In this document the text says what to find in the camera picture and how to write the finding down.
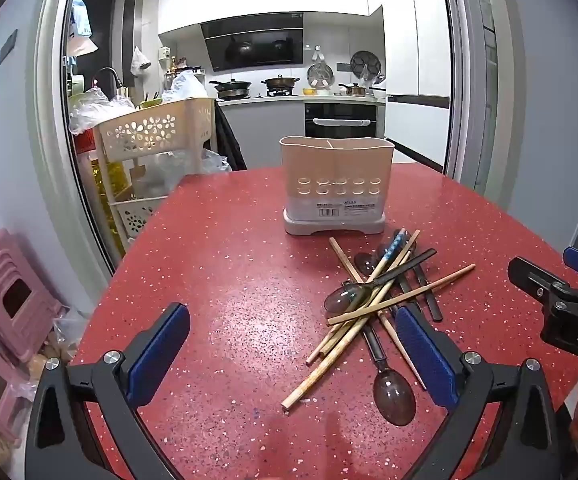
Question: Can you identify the lidded cooking pot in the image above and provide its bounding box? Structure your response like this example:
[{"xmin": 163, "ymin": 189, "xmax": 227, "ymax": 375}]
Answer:
[{"xmin": 261, "ymin": 74, "xmax": 301, "ymax": 96}]

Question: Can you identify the black hanging bag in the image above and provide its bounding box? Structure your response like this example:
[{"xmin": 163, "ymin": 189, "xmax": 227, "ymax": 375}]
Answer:
[{"xmin": 214, "ymin": 102, "xmax": 247, "ymax": 173}]

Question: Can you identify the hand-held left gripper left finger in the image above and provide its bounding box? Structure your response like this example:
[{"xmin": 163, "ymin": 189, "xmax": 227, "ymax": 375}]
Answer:
[{"xmin": 23, "ymin": 302, "xmax": 191, "ymax": 480}]

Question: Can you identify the beige plastic utensil holder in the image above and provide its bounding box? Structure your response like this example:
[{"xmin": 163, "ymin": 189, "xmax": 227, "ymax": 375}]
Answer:
[{"xmin": 279, "ymin": 135, "xmax": 395, "ymax": 237}]

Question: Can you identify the clear crumpled plastic bag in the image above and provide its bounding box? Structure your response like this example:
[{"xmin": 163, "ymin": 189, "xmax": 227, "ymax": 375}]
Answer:
[{"xmin": 69, "ymin": 87, "xmax": 134, "ymax": 136}]

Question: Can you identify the yellow oil bottle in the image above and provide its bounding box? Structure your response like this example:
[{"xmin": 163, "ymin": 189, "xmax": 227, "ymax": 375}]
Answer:
[{"xmin": 89, "ymin": 157, "xmax": 132, "ymax": 201}]

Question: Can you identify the beige flower-cut storage trolley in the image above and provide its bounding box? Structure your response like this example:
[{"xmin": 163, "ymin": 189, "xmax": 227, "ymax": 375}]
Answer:
[{"xmin": 91, "ymin": 96, "xmax": 218, "ymax": 256}]

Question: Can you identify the wooden chopstick pair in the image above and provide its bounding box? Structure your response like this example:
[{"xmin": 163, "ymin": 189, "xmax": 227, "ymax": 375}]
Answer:
[{"xmin": 307, "ymin": 230, "xmax": 421, "ymax": 366}]

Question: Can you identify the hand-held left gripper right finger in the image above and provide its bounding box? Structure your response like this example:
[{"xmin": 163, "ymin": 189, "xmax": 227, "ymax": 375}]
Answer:
[{"xmin": 394, "ymin": 306, "xmax": 570, "ymax": 480}]

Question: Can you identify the hanging plastic bag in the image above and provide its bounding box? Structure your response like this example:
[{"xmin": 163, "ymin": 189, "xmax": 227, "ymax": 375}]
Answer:
[{"xmin": 130, "ymin": 46, "xmax": 151, "ymax": 77}]

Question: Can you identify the round divided pan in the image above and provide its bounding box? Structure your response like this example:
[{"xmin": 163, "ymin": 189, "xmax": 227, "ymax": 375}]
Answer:
[{"xmin": 350, "ymin": 50, "xmax": 382, "ymax": 81}]

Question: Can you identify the black wok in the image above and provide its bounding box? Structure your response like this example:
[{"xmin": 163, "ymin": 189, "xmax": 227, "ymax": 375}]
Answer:
[{"xmin": 209, "ymin": 79, "xmax": 252, "ymax": 100}]

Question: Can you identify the white crumpled plastic bag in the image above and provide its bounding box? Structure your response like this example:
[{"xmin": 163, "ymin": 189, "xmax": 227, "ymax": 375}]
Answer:
[{"xmin": 161, "ymin": 70, "xmax": 207, "ymax": 103}]

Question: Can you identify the black kitchen faucet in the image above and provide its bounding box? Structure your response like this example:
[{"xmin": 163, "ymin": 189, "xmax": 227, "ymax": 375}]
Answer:
[{"xmin": 91, "ymin": 66, "xmax": 122, "ymax": 101}]

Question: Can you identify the black range hood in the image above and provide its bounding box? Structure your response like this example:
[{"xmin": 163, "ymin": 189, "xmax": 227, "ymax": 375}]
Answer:
[{"xmin": 200, "ymin": 12, "xmax": 305, "ymax": 72}]

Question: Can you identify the round steamer rack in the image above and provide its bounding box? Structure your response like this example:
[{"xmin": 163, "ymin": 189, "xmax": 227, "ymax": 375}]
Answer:
[{"xmin": 306, "ymin": 62, "xmax": 337, "ymax": 92}]

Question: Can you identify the black built-in oven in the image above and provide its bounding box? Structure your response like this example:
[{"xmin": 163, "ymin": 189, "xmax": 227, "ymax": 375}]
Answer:
[{"xmin": 304, "ymin": 101, "xmax": 379, "ymax": 140}]

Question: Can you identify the plain wooden chopstick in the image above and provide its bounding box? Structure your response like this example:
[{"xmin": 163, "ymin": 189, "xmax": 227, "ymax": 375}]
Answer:
[
  {"xmin": 329, "ymin": 237, "xmax": 427, "ymax": 391},
  {"xmin": 281, "ymin": 310, "xmax": 385, "ymax": 411},
  {"xmin": 327, "ymin": 263, "xmax": 476, "ymax": 325}
]

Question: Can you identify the grey wall switch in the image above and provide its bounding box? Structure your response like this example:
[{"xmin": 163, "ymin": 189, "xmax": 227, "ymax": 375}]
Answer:
[{"xmin": 0, "ymin": 30, "xmax": 18, "ymax": 65}]

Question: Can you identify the white refrigerator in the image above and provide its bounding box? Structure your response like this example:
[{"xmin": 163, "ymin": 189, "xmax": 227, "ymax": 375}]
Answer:
[{"xmin": 381, "ymin": 0, "xmax": 452, "ymax": 171}]

